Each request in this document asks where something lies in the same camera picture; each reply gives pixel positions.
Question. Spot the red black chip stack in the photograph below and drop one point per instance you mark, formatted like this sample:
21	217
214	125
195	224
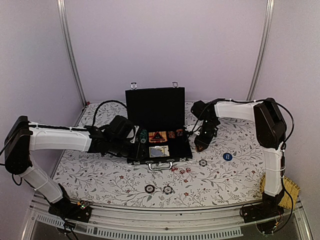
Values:
171	134

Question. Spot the front aluminium rail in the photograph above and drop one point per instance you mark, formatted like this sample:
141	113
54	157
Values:
131	223

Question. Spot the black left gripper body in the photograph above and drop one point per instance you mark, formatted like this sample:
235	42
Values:
119	148

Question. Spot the aluminium frame post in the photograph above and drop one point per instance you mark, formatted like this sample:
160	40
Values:
61	6
266	27

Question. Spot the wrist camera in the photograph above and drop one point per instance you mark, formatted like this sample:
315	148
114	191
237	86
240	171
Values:
136	134
193	129

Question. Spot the floral patterned table mat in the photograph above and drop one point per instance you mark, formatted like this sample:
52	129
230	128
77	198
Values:
112	181

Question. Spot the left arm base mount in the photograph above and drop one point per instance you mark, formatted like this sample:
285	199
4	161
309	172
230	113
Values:
65	209

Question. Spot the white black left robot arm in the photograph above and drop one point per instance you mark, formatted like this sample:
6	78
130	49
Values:
119	138

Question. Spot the left aluminium frame post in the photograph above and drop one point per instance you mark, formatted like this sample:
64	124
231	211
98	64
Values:
61	6

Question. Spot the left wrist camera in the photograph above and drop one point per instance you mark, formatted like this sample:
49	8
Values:
136	134

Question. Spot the blue round blind button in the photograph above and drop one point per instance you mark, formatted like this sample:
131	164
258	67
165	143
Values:
227	156

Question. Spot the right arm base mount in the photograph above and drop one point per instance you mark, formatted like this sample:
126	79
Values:
257	212

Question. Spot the black red triangular button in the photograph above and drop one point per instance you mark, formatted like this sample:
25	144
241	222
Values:
157	137

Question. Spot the right aluminium frame post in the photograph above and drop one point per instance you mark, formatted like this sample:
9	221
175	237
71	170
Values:
266	27

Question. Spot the green poker chip stack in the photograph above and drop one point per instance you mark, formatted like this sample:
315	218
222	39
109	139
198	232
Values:
143	136

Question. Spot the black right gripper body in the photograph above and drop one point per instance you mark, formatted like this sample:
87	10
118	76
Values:
209	126

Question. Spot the purple chip stack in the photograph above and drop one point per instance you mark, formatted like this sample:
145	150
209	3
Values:
179	132

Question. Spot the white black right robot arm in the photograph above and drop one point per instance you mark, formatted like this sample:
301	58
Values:
270	131

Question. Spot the blue-backed playing card deck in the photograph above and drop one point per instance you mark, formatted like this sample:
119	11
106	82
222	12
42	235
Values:
159	151

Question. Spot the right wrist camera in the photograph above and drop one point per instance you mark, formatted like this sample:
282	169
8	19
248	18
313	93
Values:
193	129

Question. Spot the black white poker chip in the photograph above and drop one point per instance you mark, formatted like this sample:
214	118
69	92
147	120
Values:
149	189
203	163

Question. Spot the black poker set case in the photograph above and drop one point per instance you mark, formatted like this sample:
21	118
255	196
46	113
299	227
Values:
156	110

